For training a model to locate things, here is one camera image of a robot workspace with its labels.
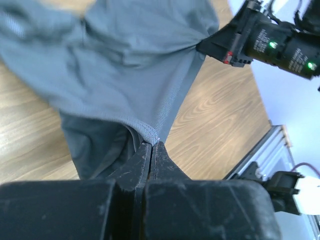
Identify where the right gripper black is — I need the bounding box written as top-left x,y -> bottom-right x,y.
197,0 -> 320,80

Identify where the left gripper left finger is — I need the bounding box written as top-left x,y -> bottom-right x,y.
89,143 -> 152,240

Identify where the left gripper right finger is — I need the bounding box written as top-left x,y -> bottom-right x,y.
143,142 -> 195,240

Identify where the grey t shirt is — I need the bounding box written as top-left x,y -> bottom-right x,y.
0,0 -> 219,179

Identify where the aluminium front rail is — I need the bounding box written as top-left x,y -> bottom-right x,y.
225,125 -> 320,240

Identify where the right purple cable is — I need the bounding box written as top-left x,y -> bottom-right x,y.
291,162 -> 320,176

